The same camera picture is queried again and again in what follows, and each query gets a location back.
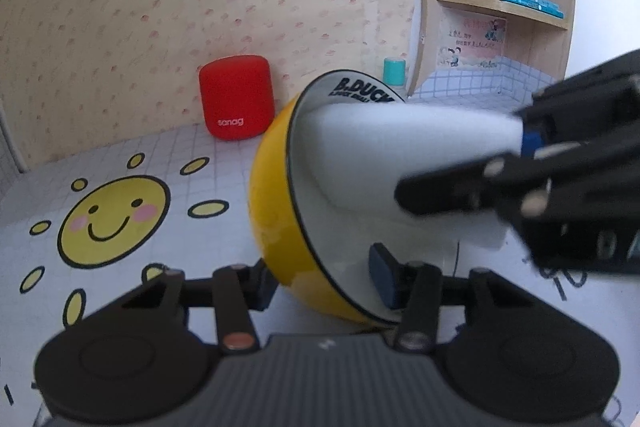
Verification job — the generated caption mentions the yellow enamel bowl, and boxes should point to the yellow enamel bowl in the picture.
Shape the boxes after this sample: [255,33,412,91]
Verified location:
[248,69,486,325]

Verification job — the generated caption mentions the white sponge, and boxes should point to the white sponge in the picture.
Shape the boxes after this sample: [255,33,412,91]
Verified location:
[292,102,523,248]

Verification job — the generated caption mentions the cartoon sticker lower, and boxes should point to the cartoon sticker lower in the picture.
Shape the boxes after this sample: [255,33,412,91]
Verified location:
[436,9,508,70]

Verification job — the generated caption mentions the blue books on shelf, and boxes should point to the blue books on shelf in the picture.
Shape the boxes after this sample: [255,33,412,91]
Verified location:
[502,0,564,20]

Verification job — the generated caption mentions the red cylindrical speaker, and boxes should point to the red cylindrical speaker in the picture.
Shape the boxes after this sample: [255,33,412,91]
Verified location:
[198,55,276,141]

